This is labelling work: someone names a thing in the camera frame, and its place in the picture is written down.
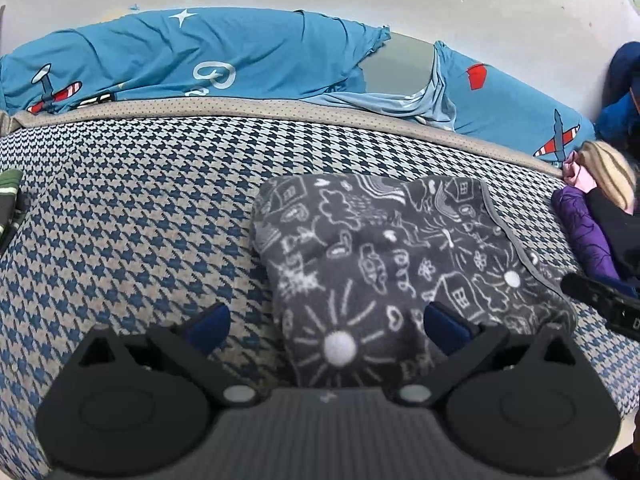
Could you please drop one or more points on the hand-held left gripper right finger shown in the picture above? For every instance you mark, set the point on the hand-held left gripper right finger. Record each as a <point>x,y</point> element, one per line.
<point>442,327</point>

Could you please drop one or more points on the green grey striped folded garment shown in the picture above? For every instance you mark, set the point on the green grey striped folded garment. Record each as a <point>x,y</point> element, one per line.
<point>9,197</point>

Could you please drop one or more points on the grey doodle-print fleece garment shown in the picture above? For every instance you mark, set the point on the grey doodle-print fleece garment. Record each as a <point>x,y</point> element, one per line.
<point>380,260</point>

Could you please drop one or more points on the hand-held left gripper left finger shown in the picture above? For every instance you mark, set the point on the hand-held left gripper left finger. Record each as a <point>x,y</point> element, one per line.
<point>207,327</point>

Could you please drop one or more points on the long blue airplane-print cushion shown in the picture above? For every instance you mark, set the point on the long blue airplane-print cushion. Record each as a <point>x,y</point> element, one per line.
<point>200,55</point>

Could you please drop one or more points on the blue beige houndstooth mat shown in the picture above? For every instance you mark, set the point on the blue beige houndstooth mat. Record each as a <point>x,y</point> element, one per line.
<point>140,220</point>

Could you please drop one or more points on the black cloth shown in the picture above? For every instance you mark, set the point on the black cloth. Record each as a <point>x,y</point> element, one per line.
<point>617,232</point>

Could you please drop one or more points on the light blue cloth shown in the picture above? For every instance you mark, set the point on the light blue cloth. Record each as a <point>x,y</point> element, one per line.
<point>410,105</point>

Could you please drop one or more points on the purple garment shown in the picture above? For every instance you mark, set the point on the purple garment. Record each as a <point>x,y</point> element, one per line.
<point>587,232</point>

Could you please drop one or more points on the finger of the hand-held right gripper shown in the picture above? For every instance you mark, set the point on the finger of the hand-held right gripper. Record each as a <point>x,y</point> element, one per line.
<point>585,287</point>

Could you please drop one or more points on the dark blue cloth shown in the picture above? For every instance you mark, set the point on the dark blue cloth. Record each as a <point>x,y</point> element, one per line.
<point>622,100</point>

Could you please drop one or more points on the blonde doll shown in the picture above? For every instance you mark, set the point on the blonde doll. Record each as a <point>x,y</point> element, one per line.
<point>605,167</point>

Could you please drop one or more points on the grey foam pad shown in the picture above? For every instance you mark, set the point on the grey foam pad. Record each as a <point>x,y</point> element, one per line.
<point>400,67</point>

